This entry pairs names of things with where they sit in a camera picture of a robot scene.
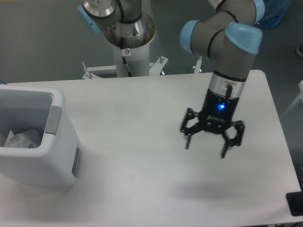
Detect white furniture frame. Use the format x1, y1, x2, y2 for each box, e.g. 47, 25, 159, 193
281, 80, 303, 119

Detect white paper wrapper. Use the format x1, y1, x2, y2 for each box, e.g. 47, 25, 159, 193
4, 129, 41, 148

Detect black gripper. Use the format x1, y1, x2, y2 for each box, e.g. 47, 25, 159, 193
179, 88, 245, 159

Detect white trash can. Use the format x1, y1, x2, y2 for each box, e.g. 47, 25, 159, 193
0, 85, 80, 186

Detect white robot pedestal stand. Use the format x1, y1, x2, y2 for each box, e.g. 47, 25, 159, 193
81, 13, 204, 80

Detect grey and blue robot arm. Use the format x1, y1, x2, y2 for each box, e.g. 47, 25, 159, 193
77, 0, 265, 157

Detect blue plastic bag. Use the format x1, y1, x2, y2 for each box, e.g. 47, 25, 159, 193
255, 0, 291, 29

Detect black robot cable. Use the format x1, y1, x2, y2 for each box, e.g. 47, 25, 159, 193
119, 36, 133, 77

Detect black clamp mount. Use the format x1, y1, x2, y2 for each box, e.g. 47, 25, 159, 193
286, 192, 303, 217

